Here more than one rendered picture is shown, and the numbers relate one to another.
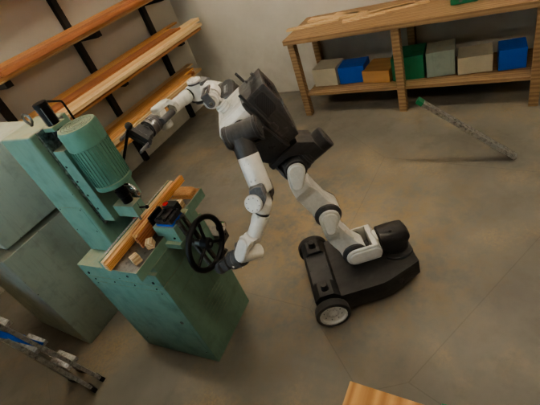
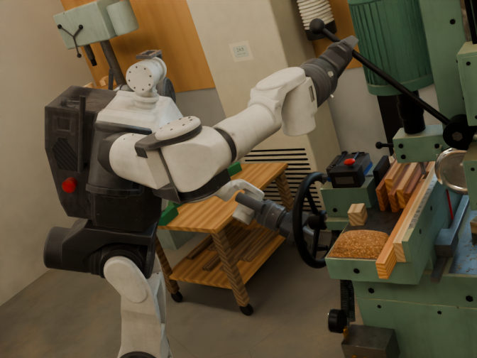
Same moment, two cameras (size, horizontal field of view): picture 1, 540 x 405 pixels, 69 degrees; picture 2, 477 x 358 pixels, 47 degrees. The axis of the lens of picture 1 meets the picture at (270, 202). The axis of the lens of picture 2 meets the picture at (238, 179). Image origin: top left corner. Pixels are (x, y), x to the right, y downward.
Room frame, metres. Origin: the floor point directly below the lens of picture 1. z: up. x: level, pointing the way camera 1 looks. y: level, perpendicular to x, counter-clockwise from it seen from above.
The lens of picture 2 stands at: (2.96, 0.24, 1.61)
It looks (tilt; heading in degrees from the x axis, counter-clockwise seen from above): 22 degrees down; 182
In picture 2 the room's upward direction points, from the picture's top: 19 degrees counter-clockwise
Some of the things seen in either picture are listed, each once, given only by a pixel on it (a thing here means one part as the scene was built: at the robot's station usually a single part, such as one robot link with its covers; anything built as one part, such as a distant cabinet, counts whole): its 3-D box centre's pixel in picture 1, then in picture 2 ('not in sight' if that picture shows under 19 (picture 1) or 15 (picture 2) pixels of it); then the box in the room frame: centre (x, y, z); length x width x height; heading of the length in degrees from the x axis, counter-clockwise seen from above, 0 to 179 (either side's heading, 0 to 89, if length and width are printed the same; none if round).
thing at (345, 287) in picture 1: (357, 255); not in sight; (1.60, -0.37, 0.19); 0.64 x 0.52 x 0.33; 84
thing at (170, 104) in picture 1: (165, 110); (280, 101); (1.96, 0.32, 1.33); 0.13 x 0.07 x 0.09; 132
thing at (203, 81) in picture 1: (208, 90); (162, 160); (2.03, 0.08, 1.31); 0.22 x 0.12 x 0.13; 31
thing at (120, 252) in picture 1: (149, 218); (421, 192); (1.72, 0.61, 0.92); 0.67 x 0.02 x 0.04; 144
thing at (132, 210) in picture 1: (130, 207); (426, 146); (1.70, 0.65, 1.03); 0.14 x 0.07 x 0.09; 54
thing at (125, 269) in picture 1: (165, 230); (388, 204); (1.63, 0.54, 0.87); 0.61 x 0.30 x 0.06; 144
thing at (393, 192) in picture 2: not in sight; (402, 187); (1.67, 0.58, 0.93); 0.16 x 0.02 x 0.05; 144
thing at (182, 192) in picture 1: (183, 190); (360, 240); (1.84, 0.41, 0.92); 0.14 x 0.09 x 0.04; 54
